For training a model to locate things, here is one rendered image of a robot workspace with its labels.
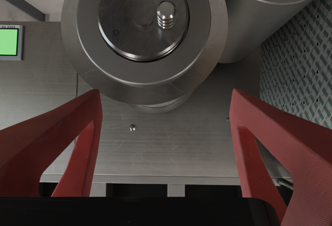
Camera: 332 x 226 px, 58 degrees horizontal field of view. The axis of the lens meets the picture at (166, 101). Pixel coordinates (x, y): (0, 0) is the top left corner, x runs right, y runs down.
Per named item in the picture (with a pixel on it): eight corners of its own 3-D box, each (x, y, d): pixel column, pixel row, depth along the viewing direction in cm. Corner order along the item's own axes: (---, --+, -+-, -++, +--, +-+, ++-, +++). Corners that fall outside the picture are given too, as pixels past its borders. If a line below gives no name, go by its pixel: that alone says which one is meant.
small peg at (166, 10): (180, 6, 22) (168, 22, 21) (178, 20, 24) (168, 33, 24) (164, -5, 22) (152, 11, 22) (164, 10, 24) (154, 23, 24)
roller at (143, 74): (212, -47, 26) (210, 86, 25) (189, 38, 52) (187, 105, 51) (78, -50, 26) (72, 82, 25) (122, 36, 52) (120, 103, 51)
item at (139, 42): (117, -46, 25) (202, -13, 25) (121, -33, 27) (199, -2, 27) (81, 37, 24) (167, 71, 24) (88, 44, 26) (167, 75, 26)
